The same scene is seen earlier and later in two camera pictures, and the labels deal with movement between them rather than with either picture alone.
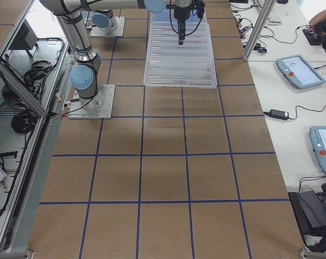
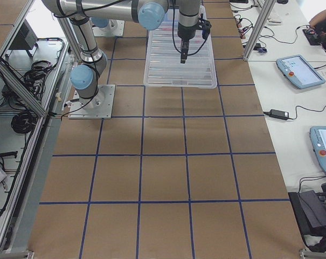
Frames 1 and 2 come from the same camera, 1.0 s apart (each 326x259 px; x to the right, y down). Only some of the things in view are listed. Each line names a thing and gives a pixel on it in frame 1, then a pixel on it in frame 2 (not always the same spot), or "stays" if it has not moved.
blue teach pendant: (299, 71) stays
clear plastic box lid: (170, 65) stays
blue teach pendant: (323, 139) stays
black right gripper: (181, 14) → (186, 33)
